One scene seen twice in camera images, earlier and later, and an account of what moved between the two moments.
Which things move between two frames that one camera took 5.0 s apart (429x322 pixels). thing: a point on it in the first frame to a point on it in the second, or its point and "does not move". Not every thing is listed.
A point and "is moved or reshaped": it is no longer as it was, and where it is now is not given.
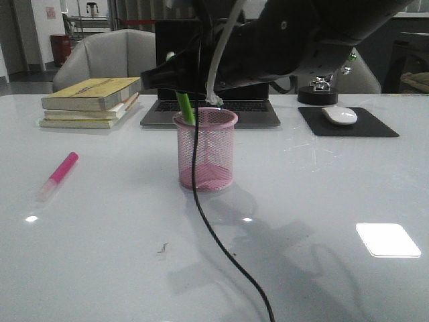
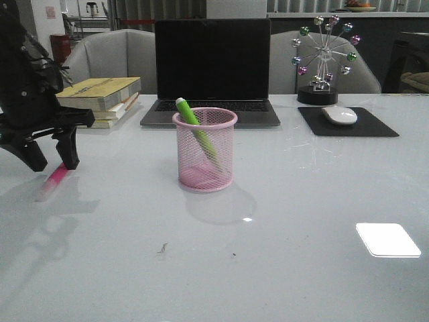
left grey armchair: [119, 54] does not move
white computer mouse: [340, 115] does not move
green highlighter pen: [186, 106] is moved or reshaped
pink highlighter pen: [57, 176] does not move
